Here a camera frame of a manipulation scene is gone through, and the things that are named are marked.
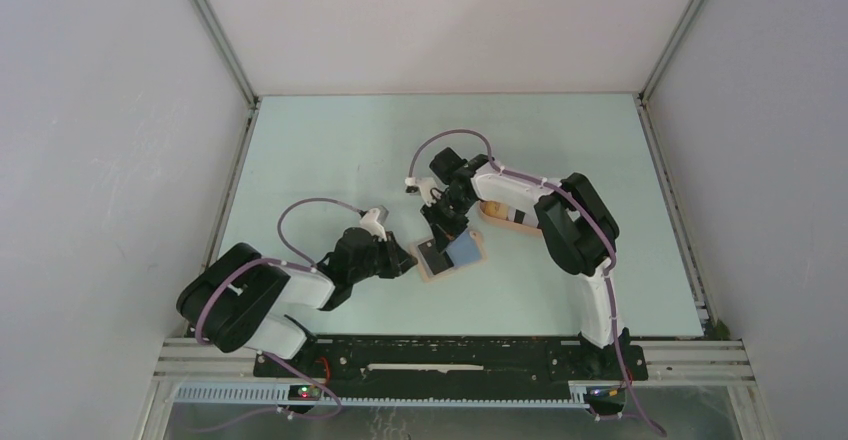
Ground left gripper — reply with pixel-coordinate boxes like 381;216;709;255
349;231;417;284

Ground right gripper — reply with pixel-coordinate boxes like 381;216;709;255
420;192;475;255

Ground beige leather card holder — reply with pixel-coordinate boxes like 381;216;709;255
411;229;487;283

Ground black credit card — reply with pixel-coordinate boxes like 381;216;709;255
416;239;454;278

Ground gold credit card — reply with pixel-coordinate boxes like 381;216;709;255
481;201;509;221

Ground white credit card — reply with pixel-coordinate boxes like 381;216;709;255
509;209;539;229

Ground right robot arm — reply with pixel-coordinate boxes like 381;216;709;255
405;148;623;378

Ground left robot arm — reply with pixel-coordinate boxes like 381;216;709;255
176;227;417;377

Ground pink oval tray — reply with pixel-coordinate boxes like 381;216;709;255
476;201;542;237

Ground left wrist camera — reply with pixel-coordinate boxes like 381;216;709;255
359;206;389;242

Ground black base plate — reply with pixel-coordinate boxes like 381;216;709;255
291;335;649;401

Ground aluminium frame rail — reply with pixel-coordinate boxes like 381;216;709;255
154;337;754;408

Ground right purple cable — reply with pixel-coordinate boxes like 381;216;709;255
407;129;670;438

